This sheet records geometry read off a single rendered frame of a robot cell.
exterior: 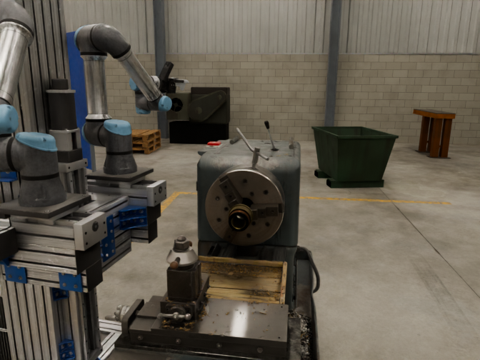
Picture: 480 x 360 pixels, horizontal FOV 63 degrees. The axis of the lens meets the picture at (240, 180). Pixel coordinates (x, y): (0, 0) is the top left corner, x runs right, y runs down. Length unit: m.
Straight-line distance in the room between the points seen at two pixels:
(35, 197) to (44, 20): 0.69
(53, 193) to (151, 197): 0.48
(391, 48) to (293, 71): 2.67
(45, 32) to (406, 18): 10.98
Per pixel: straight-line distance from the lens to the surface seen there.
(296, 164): 1.66
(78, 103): 6.62
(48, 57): 1.74
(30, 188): 1.44
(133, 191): 1.81
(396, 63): 11.91
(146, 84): 1.93
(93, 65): 1.93
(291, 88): 11.50
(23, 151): 1.43
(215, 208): 1.57
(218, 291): 1.36
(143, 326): 1.08
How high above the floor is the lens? 1.55
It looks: 14 degrees down
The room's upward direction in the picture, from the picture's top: 1 degrees clockwise
